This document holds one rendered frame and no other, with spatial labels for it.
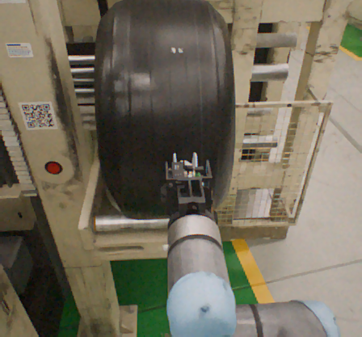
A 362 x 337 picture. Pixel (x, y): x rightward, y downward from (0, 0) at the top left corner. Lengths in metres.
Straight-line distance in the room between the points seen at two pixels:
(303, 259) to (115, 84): 1.68
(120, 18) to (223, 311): 0.59
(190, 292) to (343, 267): 1.83
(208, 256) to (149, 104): 0.34
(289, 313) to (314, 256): 1.67
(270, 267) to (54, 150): 1.44
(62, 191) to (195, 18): 0.59
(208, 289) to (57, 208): 0.75
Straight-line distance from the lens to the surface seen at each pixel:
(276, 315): 0.53
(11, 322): 1.27
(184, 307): 0.41
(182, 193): 0.55
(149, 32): 0.74
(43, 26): 0.81
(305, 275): 2.10
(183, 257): 0.44
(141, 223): 1.00
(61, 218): 1.13
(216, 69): 0.71
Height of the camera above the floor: 1.66
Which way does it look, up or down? 38 degrees down
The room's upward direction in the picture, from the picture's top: straight up
